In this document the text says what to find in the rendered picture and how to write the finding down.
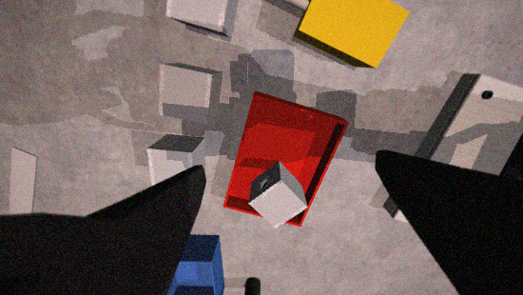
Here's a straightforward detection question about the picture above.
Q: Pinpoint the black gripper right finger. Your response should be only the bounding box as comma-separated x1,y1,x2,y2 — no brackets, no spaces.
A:
375,149,523,295

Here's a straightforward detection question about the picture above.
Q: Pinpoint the red tray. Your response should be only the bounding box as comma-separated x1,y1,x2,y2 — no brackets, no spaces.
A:
223,91,349,226

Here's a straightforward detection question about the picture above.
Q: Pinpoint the yellow block with grey metal pin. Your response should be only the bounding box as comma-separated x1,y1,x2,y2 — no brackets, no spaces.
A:
283,0,409,68

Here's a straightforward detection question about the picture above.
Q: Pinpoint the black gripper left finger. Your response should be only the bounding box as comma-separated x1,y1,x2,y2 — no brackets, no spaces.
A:
0,165,206,295

